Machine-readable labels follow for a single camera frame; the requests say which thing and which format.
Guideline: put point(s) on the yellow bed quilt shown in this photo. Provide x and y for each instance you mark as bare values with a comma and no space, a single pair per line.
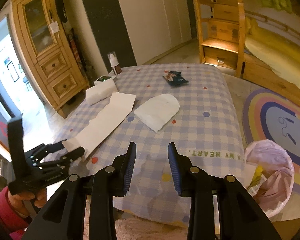
281,55

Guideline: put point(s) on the white tissue block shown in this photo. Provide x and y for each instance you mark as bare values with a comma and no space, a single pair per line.
99,92

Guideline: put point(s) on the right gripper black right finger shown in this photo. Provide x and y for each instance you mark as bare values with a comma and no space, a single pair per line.
221,208

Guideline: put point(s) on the dark green snack packet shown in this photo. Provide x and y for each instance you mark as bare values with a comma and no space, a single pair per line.
175,79

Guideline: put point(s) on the wooden bunk bed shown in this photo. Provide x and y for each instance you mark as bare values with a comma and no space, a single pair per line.
286,25

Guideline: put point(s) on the long white paper sheet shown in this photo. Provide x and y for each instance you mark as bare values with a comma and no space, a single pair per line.
99,128

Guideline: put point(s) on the checkered blue mattress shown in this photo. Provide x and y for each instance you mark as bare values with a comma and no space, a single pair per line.
205,129

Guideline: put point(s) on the left hand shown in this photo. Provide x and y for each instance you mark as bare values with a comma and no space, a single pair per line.
17,201

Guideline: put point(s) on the rainbow round rug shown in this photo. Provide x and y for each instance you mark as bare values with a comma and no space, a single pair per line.
267,115

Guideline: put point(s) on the trash bin pink bag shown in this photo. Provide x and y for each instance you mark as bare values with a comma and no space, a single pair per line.
268,175

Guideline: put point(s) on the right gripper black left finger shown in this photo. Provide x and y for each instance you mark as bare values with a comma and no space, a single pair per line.
62,217

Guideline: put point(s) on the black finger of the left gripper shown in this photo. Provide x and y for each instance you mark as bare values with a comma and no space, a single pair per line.
66,159
52,148

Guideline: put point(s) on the wooden cabinet with drawers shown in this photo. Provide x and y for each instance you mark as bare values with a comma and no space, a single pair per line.
47,52

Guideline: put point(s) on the white wardrobe with holes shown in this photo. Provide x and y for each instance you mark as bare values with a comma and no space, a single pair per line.
138,31

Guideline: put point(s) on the wooden bunk bed stairs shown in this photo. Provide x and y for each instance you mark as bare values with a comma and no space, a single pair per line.
221,33

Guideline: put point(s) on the white cloth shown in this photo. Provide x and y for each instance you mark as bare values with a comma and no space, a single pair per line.
156,112

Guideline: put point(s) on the red sleeve forearm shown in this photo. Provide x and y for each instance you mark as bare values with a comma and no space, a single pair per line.
13,223

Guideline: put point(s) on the white digital clock device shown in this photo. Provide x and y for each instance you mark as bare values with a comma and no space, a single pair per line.
104,78

